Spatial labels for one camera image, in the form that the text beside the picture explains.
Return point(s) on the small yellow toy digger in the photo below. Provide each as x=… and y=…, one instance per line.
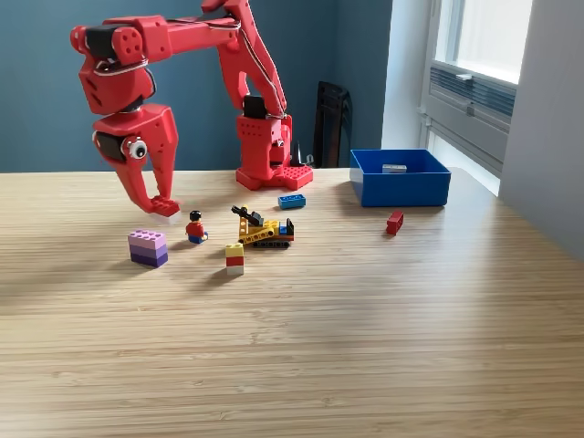
x=264, y=232

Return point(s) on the blue plastic bin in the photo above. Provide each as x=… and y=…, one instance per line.
x=401, y=191

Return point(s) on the grey window vent grille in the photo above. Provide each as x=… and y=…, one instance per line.
x=483, y=93

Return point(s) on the pink and purple brick stack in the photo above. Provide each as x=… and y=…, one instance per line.
x=148, y=248

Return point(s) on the flat blue building brick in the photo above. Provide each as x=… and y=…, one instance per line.
x=292, y=201

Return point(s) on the yellow red white brick stack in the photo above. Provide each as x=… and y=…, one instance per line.
x=234, y=260

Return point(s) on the dark red toy car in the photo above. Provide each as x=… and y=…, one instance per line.
x=394, y=168

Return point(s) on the small red building brick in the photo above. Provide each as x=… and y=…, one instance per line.
x=394, y=222

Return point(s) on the black chair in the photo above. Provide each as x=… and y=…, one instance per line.
x=330, y=118

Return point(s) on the toy figure red shirt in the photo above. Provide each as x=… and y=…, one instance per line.
x=196, y=230

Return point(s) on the red and white brick stack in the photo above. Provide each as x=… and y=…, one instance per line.
x=165, y=207

